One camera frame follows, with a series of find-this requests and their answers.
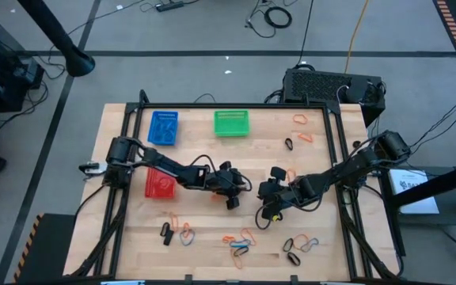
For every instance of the black power strip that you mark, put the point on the black power strip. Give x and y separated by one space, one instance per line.
169 6

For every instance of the blue plastic basket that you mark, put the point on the blue plastic basket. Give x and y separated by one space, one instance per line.
153 118

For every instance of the black hazard-striped floor mat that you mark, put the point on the black hazard-striped floor mat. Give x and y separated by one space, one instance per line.
50 249

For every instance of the black round-base pole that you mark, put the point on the black round-base pole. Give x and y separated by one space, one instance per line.
59 37

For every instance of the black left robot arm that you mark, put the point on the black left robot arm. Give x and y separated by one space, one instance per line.
164 162

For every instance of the dark side table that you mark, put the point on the dark side table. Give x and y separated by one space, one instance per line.
449 215

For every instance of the red plastic basket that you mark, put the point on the red plastic basket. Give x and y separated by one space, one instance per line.
158 186

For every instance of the black diagonal frame beam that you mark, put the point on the black diagonal frame beam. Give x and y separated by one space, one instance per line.
438 184

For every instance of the black computer case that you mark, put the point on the black computer case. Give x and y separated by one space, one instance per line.
319 85

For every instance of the green plastic basket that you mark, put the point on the green plastic basket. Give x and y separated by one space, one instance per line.
232 124

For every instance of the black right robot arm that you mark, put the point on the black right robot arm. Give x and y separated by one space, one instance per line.
350 166

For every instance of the white printed paper sheet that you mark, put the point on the white printed paper sheet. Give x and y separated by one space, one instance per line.
418 198

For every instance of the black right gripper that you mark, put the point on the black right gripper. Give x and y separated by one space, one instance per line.
277 194

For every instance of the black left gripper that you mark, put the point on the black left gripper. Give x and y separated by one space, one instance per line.
228 184

